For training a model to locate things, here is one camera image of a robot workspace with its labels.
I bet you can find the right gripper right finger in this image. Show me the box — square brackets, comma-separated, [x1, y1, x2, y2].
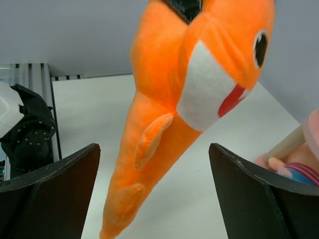
[209, 143, 319, 239]

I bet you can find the orange shark plush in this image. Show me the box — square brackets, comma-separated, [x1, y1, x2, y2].
[99, 0, 275, 239]

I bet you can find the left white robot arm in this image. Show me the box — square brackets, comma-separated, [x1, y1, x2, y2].
[0, 0, 210, 178]

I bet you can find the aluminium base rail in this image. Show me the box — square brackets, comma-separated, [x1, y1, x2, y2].
[0, 63, 83, 181]

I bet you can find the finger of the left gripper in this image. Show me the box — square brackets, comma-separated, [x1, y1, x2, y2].
[164, 0, 203, 24]

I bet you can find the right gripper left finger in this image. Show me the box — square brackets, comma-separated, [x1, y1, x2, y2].
[0, 143, 101, 239]

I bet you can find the pink three-tier shelf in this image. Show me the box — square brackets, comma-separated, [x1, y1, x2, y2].
[254, 108, 319, 172]

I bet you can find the doll plush on bottom shelf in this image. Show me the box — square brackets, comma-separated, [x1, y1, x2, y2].
[268, 157, 319, 187]

